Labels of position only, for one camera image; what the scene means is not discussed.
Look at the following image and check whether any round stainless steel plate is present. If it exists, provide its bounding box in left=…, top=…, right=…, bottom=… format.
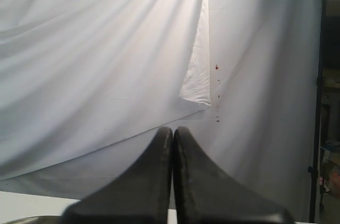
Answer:
left=4, top=216, right=60, bottom=224

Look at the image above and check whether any black backdrop stand pole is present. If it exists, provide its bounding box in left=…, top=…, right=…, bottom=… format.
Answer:
left=309, top=0, right=327, bottom=223

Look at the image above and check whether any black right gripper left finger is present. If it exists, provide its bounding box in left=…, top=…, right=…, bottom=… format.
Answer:
left=62, top=127, right=173, bottom=223

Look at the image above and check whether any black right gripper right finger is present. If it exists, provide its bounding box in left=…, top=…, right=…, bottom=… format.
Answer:
left=173, top=126, right=294, bottom=223

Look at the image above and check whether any white backdrop cloth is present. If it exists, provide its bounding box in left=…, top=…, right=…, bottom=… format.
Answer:
left=1, top=0, right=321, bottom=219

